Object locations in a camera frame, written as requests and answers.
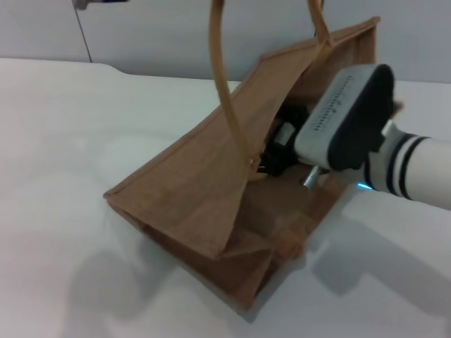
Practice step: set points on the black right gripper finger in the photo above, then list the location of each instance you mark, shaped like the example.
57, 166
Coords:
278, 164

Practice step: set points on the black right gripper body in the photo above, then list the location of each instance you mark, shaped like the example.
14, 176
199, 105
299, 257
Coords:
287, 135

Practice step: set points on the round egg yolk pastry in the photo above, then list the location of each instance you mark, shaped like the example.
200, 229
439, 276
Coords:
259, 176

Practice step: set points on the brown jute handbag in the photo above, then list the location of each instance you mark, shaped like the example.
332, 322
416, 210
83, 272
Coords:
197, 176

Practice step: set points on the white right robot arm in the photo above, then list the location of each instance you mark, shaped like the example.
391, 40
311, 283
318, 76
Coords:
430, 169

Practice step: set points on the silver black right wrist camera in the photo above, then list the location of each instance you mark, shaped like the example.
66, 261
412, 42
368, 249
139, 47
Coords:
338, 116

